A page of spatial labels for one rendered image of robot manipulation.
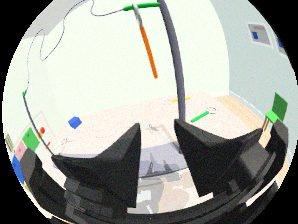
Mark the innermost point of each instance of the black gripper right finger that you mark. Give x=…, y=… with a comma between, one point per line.
x=209, y=157

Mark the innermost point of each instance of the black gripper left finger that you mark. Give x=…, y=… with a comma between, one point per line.
x=115, y=169

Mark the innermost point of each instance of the orange handle with grey loop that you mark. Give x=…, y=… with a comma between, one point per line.
x=137, y=15

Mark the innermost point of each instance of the blue rectangular block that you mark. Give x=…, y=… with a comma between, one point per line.
x=74, y=122

